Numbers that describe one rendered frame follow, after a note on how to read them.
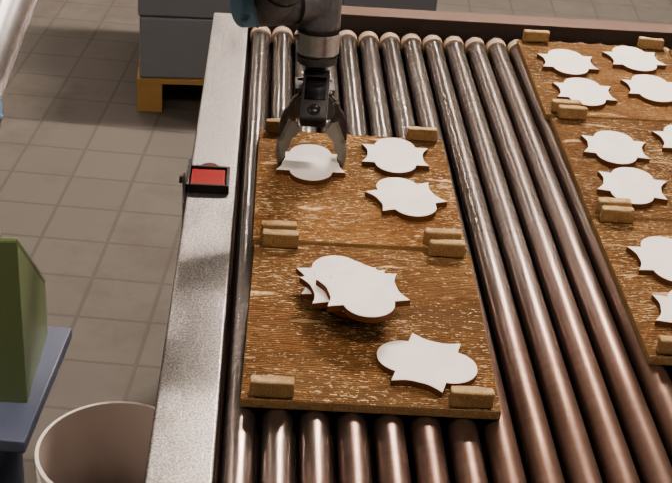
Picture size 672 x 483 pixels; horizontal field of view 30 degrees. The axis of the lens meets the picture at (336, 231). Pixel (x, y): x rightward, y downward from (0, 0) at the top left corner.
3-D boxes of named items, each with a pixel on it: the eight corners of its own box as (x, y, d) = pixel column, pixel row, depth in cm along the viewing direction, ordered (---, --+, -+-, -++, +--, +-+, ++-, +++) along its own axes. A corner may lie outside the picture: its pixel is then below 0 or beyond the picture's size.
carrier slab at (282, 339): (239, 407, 167) (240, 397, 166) (254, 249, 203) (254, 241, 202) (500, 420, 169) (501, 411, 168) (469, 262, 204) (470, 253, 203)
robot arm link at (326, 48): (341, 38, 214) (293, 35, 213) (339, 63, 216) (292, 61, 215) (339, 24, 220) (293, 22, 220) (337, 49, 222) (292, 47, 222)
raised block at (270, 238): (261, 247, 200) (261, 233, 199) (261, 242, 202) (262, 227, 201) (298, 250, 201) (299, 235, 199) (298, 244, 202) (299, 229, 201)
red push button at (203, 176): (189, 190, 219) (189, 183, 219) (192, 174, 225) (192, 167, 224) (224, 192, 220) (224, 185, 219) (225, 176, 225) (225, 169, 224)
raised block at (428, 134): (406, 141, 238) (407, 128, 237) (405, 137, 240) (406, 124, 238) (437, 143, 239) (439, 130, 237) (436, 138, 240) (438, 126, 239)
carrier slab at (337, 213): (252, 246, 204) (252, 238, 203) (258, 136, 239) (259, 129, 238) (466, 257, 206) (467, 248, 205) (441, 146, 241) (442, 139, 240)
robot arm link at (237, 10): (244, -35, 202) (306, -39, 206) (223, -7, 212) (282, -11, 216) (254, 11, 201) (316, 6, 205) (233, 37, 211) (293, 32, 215)
